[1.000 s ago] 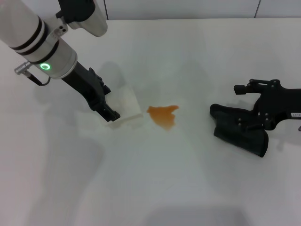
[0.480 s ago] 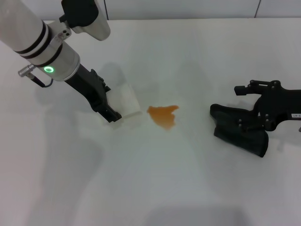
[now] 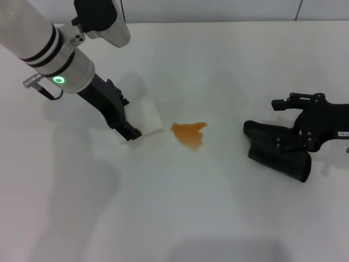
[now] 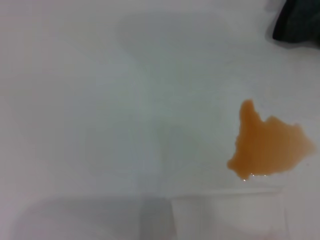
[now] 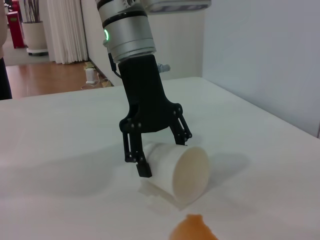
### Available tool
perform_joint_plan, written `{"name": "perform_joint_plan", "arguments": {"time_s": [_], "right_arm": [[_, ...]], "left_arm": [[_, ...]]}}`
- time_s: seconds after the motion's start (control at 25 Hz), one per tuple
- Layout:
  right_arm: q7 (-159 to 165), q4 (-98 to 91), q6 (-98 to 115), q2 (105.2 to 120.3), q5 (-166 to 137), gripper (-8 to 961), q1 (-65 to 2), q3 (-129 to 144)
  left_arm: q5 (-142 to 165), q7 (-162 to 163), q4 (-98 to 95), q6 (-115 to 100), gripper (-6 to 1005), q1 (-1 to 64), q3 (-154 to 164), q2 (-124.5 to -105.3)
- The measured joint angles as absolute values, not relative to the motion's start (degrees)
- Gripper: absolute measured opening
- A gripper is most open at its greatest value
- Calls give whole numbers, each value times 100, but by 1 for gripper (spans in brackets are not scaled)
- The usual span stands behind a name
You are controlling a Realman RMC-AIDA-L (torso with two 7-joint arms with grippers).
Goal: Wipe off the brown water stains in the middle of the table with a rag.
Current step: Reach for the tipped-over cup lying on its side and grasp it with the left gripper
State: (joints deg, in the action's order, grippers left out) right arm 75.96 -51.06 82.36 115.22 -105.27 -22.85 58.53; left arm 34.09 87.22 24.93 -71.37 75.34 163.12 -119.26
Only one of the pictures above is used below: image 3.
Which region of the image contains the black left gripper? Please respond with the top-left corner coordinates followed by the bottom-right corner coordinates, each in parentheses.
top-left (76, 72), bottom-right (143, 142)

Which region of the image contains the brown water stain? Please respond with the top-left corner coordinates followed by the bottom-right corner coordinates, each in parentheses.
top-left (170, 122), bottom-right (209, 152)

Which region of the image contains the dark blue rag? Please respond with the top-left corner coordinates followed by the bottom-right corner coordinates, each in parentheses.
top-left (243, 120), bottom-right (312, 183)

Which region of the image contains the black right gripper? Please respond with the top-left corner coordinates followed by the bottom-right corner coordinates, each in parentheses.
top-left (271, 92), bottom-right (349, 152)

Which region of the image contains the white paper cup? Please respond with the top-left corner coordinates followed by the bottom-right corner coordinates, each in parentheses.
top-left (119, 94), bottom-right (166, 148)

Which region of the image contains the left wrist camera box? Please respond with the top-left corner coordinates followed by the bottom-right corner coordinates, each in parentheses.
top-left (74, 0), bottom-right (131, 49)

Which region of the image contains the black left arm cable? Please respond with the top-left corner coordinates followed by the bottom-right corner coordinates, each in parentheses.
top-left (22, 73), bottom-right (65, 100)

